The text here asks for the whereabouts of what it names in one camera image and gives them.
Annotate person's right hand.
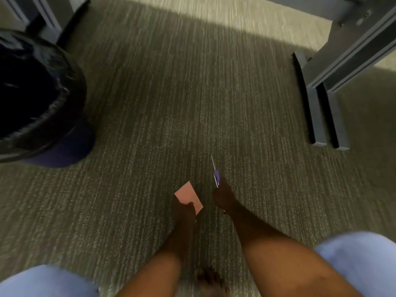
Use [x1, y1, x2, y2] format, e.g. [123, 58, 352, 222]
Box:
[212, 177, 239, 214]

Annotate person's left hand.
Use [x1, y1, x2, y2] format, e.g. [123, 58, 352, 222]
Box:
[171, 196, 197, 225]

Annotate pink paper sheet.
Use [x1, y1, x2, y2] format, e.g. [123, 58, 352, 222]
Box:
[174, 181, 204, 214]

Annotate purple handled scissors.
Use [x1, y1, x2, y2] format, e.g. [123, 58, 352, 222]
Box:
[211, 156, 227, 214]

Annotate person's left forearm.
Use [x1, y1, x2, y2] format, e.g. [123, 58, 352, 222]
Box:
[115, 220, 198, 297]

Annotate person's right forearm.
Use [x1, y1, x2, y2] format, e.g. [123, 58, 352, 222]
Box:
[227, 205, 365, 297]

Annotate person's bare foot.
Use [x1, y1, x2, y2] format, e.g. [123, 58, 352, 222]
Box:
[194, 267, 231, 297]

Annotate blue trash bin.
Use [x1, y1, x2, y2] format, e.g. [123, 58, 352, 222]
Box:
[19, 113, 96, 167]

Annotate light blue shirt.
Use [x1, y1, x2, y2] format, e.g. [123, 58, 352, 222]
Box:
[0, 231, 396, 297]

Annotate black trash bag liner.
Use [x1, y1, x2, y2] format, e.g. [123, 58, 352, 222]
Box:
[0, 29, 88, 164]

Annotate grey desk leg frame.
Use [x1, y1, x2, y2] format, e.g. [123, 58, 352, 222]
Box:
[316, 43, 396, 151]
[292, 5, 396, 147]

